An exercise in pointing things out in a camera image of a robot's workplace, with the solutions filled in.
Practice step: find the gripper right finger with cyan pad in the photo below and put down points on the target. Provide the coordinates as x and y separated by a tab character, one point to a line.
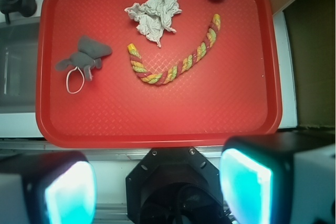
285	177

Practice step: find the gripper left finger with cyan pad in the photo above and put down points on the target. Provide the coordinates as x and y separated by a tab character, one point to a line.
58	187

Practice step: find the gray plush elephant toy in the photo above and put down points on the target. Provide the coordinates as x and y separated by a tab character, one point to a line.
88	57

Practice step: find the red plastic tray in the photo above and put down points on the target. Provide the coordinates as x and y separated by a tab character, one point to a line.
216	77

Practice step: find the crumpled white cloth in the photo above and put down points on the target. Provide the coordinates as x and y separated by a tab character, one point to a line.
154	17

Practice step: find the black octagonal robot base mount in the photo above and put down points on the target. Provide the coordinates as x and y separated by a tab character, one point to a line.
174	185

